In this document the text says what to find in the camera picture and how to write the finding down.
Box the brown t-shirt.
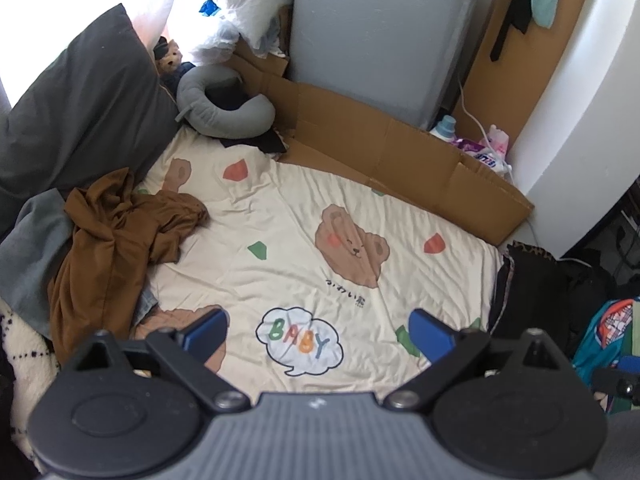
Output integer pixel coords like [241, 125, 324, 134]
[48, 168, 208, 363]

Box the black patterned clothes pile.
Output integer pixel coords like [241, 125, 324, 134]
[487, 242, 616, 359]

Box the blue denim garment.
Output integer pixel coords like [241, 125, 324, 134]
[131, 286, 157, 327]

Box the white fluffy dotted blanket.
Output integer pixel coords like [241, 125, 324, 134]
[1, 301, 60, 468]

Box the cream bear print blanket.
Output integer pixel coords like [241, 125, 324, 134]
[140, 128, 502, 398]

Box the colourful teal bag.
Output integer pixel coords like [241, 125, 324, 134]
[572, 297, 639, 414]

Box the grey-blue garment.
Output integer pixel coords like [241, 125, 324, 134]
[1, 190, 73, 338]

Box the brown cardboard sheet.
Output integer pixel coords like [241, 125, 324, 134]
[227, 55, 534, 246]

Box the pink white packaging bag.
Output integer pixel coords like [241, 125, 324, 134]
[454, 125, 512, 177]

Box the blue cap detergent bottle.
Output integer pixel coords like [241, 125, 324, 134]
[430, 115, 457, 144]

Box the black cloth under pillow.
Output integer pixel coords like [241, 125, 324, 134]
[219, 128, 288, 155]

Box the grey neck pillow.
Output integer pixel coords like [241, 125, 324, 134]
[175, 65, 276, 140]

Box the dark grey pillow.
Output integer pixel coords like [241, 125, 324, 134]
[1, 4, 178, 233]

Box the teddy bear toy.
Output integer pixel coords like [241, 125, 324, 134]
[153, 36, 195, 96]

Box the white pillow in plastic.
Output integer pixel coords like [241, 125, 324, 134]
[165, 0, 293, 61]

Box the black hanging strap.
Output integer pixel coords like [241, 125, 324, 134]
[489, 0, 540, 65]

